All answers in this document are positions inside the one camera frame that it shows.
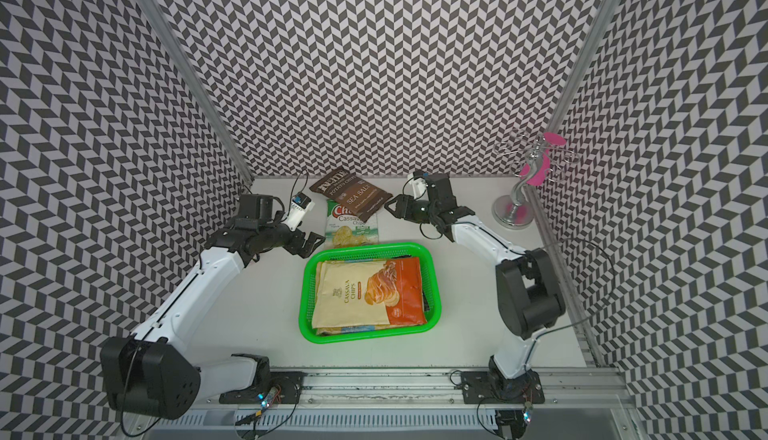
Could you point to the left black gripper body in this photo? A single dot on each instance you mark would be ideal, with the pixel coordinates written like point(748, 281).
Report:
point(275, 234)

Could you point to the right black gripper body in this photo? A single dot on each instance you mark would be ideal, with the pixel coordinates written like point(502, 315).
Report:
point(425, 210)

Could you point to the brown kettle chips bag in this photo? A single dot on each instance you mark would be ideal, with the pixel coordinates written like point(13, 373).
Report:
point(359, 196)

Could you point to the orange white chips bag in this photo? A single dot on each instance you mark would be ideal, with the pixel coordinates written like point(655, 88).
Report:
point(369, 296)

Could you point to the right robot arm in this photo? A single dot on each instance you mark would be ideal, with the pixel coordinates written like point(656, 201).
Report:
point(529, 296)

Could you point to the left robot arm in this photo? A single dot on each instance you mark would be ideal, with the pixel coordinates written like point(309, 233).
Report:
point(148, 372)

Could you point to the green plastic basket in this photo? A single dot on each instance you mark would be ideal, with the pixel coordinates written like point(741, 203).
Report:
point(368, 292)

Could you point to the green white Chuba bag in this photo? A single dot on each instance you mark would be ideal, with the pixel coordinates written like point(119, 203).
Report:
point(344, 229)

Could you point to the silver pink mug tree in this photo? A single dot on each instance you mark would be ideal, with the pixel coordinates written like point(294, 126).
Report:
point(514, 210)

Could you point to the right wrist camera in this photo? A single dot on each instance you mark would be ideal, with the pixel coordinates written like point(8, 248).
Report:
point(418, 184)

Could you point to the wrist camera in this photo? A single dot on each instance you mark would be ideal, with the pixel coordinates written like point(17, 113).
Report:
point(299, 205)
point(418, 184)

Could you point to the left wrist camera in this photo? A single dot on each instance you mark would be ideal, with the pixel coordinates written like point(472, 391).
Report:
point(299, 205)

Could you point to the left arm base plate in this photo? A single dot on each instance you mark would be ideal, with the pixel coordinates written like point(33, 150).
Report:
point(282, 387)

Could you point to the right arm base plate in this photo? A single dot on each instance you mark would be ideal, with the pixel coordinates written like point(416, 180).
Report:
point(503, 387)

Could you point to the aluminium front rail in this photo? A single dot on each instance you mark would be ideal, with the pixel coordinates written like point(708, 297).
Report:
point(434, 388)

